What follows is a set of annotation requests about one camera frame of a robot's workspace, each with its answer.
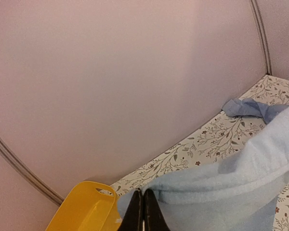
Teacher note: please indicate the yellow plastic basket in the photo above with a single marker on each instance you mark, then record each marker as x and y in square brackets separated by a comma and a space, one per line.
[90, 206]

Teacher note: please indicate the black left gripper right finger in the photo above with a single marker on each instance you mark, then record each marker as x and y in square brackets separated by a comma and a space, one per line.
[153, 217]

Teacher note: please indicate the left aluminium corner post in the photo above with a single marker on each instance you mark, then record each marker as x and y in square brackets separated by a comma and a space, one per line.
[12, 159]

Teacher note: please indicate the blue button-up shirt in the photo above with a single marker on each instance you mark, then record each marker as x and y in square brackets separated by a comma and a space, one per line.
[238, 193]

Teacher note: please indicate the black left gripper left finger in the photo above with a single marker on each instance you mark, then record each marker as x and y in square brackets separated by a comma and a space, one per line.
[133, 218]

